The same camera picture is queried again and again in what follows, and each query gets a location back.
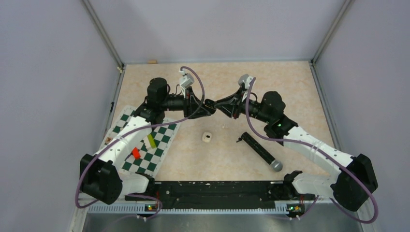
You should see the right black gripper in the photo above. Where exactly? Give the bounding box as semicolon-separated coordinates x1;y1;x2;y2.
215;87;272;124

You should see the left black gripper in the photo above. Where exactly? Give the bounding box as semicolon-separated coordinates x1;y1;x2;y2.
160;86;211;118

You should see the black earbud charging case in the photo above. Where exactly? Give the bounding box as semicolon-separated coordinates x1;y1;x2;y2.
204;99;217;114

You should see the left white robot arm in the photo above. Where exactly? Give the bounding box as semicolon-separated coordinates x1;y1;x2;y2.
75;73;205;207

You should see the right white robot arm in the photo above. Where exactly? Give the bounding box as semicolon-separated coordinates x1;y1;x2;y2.
214;87;378;212

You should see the white earbud charging case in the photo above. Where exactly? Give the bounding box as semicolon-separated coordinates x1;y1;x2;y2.
202;131;212;143

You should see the green white lego brick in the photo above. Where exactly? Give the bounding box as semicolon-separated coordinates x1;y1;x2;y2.
143;134;157;151

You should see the small wooden cork piece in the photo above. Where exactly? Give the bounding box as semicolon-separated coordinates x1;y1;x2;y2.
147;59;158;64

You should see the green white chessboard mat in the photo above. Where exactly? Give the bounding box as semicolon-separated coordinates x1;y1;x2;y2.
100;105;180;177

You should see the black microphone grey head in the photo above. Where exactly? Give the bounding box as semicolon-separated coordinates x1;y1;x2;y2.
239;132;283;172

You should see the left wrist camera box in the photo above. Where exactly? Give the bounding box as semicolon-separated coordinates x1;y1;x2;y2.
179;73;195;91

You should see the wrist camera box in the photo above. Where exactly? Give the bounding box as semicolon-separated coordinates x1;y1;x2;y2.
238;74;254;95
179;73;195;91

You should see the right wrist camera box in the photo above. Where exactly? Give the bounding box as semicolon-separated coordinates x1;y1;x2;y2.
238;74;254;95

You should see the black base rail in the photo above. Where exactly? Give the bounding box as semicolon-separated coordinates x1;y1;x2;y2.
144;181;315;210

